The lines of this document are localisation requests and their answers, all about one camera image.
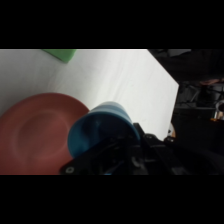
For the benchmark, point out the black robot stand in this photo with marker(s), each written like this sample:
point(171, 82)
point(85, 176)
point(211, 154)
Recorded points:
point(196, 130)

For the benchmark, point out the pink plastic bowl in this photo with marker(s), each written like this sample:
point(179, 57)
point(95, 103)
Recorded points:
point(36, 133)

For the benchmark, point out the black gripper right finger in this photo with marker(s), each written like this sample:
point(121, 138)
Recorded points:
point(156, 153)

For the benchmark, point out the green foam block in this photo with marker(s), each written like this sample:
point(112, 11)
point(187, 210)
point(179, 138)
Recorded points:
point(61, 54)

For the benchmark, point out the blue plastic cup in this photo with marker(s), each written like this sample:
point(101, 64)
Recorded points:
point(103, 128)

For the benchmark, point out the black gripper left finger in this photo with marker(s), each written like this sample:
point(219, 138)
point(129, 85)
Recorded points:
point(96, 156)

